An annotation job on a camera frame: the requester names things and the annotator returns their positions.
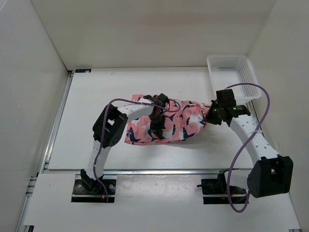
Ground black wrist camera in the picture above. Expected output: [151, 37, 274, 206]
[216, 89, 236, 107]
[143, 93, 169, 107]

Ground aluminium table edge rail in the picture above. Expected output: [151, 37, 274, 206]
[38, 168, 276, 177]

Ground white plastic mesh basket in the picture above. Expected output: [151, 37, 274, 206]
[207, 55, 262, 104]

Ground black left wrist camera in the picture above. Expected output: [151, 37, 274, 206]
[143, 93, 169, 107]

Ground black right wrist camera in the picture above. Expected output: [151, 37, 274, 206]
[216, 89, 236, 107]

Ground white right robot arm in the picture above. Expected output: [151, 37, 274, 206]
[205, 101, 294, 198]

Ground pink shark print shorts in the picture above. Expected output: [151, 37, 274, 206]
[124, 100, 210, 145]

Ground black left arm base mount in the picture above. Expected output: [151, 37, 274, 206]
[71, 175, 116, 203]

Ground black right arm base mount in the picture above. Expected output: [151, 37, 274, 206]
[197, 171, 247, 205]

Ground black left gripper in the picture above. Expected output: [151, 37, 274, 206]
[149, 114, 166, 139]

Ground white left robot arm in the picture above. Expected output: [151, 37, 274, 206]
[81, 95, 169, 194]

